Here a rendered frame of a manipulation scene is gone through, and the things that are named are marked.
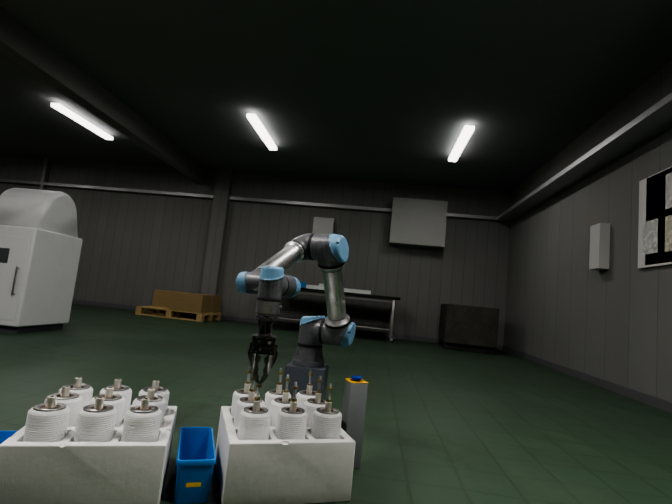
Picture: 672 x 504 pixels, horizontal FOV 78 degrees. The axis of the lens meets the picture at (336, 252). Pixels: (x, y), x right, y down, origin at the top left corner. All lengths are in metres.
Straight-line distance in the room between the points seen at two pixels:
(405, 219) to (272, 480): 6.76
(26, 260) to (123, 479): 3.72
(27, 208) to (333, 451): 4.29
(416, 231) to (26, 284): 5.80
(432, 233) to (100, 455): 7.01
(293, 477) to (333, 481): 0.13
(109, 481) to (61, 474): 0.11
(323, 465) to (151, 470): 0.49
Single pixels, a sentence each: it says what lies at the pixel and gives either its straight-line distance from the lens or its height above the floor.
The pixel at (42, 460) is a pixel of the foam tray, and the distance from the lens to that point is 1.39.
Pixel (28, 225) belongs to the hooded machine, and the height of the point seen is 1.02.
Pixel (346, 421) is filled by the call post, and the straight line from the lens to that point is 1.69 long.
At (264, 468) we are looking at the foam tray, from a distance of 1.39.
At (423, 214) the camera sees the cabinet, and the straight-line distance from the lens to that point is 7.88.
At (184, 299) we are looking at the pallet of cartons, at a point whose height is 0.35.
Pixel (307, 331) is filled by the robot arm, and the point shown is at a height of 0.46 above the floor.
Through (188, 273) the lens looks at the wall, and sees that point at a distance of 8.81.
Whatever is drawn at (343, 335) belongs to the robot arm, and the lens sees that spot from 1.88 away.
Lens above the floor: 0.62
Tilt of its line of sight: 6 degrees up
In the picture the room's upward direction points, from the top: 6 degrees clockwise
